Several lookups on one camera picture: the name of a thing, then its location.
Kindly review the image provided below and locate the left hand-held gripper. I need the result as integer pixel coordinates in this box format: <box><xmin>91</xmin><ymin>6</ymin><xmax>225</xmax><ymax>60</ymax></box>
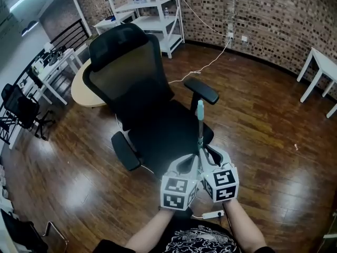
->
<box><xmin>160</xmin><ymin>153</ymin><xmax>201</xmax><ymax>211</ymax></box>

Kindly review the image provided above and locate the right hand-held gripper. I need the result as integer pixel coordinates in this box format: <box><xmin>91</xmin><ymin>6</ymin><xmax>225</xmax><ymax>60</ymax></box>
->
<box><xmin>199</xmin><ymin>144</ymin><xmax>240</xmax><ymax>203</ymax></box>

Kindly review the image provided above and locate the mop with teal grip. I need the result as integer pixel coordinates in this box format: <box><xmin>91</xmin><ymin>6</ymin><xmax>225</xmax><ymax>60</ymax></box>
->
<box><xmin>196</xmin><ymin>100</ymin><xmax>205</xmax><ymax>149</ymax></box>

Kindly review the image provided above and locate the person's right forearm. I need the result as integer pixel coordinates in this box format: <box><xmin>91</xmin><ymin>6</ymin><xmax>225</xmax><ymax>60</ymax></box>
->
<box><xmin>223</xmin><ymin>198</ymin><xmax>267</xmax><ymax>250</ymax></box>

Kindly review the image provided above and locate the person's left forearm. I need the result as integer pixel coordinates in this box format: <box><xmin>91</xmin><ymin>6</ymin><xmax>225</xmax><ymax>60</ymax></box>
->
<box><xmin>124</xmin><ymin>208</ymin><xmax>175</xmax><ymax>250</ymax></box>

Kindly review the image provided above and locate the white power strip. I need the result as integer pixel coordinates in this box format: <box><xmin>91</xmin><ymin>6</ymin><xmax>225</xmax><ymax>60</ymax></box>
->
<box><xmin>191</xmin><ymin>210</ymin><xmax>225</xmax><ymax>220</ymax></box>

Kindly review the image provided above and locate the black mesh office chair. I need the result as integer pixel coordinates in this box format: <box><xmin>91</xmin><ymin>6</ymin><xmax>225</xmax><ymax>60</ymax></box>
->
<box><xmin>82</xmin><ymin>22</ymin><xmax>221</xmax><ymax>179</ymax></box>

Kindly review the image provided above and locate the black patterned shirt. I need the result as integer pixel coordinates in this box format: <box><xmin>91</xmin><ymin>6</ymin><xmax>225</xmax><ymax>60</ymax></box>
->
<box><xmin>98</xmin><ymin>217</ymin><xmax>271</xmax><ymax>253</ymax></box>

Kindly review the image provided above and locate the round beige wooden table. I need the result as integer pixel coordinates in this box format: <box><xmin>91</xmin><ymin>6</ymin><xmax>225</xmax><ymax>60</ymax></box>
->
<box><xmin>70</xmin><ymin>59</ymin><xmax>107</xmax><ymax>108</ymax></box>

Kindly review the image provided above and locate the small white square table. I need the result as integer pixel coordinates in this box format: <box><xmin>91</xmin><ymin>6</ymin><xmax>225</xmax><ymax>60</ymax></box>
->
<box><xmin>296</xmin><ymin>46</ymin><xmax>337</xmax><ymax>119</ymax></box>

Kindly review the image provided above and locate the white metal shelving unit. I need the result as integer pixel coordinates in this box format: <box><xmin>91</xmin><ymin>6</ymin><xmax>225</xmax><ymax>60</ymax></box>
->
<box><xmin>93</xmin><ymin>0</ymin><xmax>185</xmax><ymax>60</ymax></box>

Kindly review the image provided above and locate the white desk with clutter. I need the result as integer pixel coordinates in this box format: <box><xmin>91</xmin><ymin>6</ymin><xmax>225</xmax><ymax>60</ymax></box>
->
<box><xmin>15</xmin><ymin>47</ymin><xmax>84</xmax><ymax>105</ymax></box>

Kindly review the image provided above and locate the black folding chair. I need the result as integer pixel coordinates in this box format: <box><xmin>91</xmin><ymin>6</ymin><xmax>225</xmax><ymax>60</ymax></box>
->
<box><xmin>0</xmin><ymin>83</ymin><xmax>56</xmax><ymax>141</ymax></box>

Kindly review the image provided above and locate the black metal railing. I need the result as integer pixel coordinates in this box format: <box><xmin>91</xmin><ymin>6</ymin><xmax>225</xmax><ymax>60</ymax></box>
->
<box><xmin>49</xmin><ymin>19</ymin><xmax>88</xmax><ymax>50</ymax></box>

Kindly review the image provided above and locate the long white cable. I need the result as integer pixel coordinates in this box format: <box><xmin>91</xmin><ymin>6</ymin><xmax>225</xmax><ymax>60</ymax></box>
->
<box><xmin>167</xmin><ymin>0</ymin><xmax>234</xmax><ymax>85</ymax></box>

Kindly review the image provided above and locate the metal chair frame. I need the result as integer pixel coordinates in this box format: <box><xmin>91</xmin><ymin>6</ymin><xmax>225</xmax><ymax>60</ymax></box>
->
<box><xmin>41</xmin><ymin>221</ymin><xmax>70</xmax><ymax>253</ymax></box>

